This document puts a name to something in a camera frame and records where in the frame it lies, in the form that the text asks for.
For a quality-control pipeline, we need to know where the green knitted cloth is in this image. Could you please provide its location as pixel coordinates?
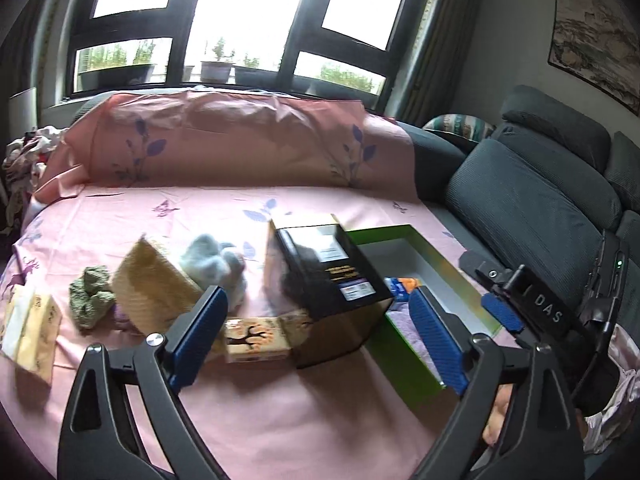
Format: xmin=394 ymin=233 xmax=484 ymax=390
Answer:
xmin=70 ymin=266 xmax=116 ymax=330

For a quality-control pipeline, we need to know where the purple knitted cloth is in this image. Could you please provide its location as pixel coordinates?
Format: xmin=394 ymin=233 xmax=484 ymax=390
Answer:
xmin=113 ymin=304 xmax=138 ymax=333

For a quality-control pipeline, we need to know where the dark grey sofa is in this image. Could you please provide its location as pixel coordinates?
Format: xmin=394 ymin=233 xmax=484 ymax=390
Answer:
xmin=399 ymin=84 xmax=640 ymax=466

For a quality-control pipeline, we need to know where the white flower pot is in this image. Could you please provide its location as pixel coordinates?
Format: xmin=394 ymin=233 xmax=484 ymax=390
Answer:
xmin=201 ymin=61 xmax=233 ymax=84

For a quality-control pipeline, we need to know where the pile of clothes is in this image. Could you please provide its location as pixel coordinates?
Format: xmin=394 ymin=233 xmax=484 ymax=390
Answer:
xmin=1 ymin=126 xmax=66 ymax=236

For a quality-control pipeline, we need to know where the striped pillow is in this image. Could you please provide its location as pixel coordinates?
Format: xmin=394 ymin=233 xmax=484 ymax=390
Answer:
xmin=423 ymin=114 xmax=496 ymax=142

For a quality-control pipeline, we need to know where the blue pocket tissue pack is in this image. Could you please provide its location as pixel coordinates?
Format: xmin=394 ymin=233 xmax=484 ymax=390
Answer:
xmin=384 ymin=278 xmax=422 ymax=302

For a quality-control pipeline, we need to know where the yellow facial tissue pack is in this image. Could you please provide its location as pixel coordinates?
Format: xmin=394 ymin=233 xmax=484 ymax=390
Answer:
xmin=1 ymin=284 xmax=62 ymax=385

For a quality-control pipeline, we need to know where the dark planter trough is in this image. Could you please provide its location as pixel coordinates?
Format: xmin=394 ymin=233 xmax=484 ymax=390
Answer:
xmin=77 ymin=64 xmax=155 ymax=91

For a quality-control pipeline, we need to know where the cream tree-print tissue pack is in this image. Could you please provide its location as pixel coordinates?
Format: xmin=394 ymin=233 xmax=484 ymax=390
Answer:
xmin=224 ymin=318 xmax=291 ymax=363

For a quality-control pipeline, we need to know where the blue plush mouse toy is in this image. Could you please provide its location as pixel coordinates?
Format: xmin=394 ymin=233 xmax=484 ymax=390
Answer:
xmin=180 ymin=234 xmax=246 ymax=313

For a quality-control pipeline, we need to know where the pink bed sheet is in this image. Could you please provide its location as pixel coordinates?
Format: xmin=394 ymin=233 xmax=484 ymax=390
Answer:
xmin=0 ymin=184 xmax=522 ymax=480

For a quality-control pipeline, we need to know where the yellow waffle towel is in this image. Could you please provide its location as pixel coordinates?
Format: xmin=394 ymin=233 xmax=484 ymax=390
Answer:
xmin=111 ymin=235 xmax=204 ymax=336

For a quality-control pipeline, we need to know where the framed landscape painting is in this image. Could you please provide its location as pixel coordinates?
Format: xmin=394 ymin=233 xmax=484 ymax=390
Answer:
xmin=548 ymin=0 xmax=639 ymax=114

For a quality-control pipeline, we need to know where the pink sheet covered cushion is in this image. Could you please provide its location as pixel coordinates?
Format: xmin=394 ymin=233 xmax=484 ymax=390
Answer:
xmin=35 ymin=90 xmax=416 ymax=204

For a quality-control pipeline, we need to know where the black tea box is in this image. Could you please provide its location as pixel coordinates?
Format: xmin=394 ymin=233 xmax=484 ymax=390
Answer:
xmin=262 ymin=216 xmax=394 ymax=368

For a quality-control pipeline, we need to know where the green storage box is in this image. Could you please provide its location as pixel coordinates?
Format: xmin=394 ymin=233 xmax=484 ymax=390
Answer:
xmin=348 ymin=224 xmax=500 ymax=410

